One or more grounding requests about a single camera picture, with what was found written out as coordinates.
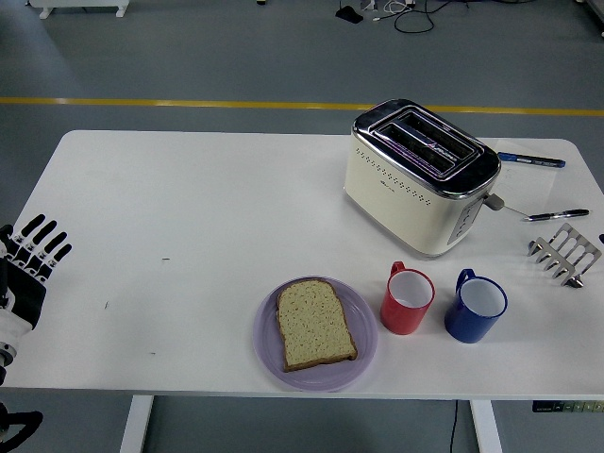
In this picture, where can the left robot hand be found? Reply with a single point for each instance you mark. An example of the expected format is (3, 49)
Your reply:
(23, 302)

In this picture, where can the purple plastic plate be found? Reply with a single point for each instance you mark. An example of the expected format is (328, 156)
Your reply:
(363, 330)

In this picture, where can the bread slice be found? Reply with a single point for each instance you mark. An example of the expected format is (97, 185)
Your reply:
(313, 325)

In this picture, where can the silver toast rack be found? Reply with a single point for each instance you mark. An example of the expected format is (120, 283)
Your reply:
(561, 257)

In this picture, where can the black ballpoint pen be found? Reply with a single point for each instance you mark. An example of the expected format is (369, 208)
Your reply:
(557, 215)

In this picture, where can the blue marker pen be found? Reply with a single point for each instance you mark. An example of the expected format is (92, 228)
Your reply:
(528, 159)

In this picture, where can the blue enamel mug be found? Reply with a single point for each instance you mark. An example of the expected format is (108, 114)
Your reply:
(464, 325)

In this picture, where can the white table leg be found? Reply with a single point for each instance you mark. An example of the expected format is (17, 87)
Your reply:
(486, 424)
(137, 424)

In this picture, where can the black table control panel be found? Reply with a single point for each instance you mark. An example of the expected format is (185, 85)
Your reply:
(566, 407)

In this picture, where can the cream and chrome toaster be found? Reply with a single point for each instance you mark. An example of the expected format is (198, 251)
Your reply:
(401, 207)

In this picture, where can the red enamel mug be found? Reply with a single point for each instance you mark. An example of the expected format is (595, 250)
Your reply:
(401, 316)

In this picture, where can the yellow floor tape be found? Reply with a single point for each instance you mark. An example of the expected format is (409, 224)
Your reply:
(141, 102)

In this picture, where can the white furniture base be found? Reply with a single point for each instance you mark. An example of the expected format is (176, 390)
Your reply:
(80, 5)

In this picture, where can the black foot pedal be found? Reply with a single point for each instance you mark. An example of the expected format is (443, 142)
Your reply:
(349, 14)

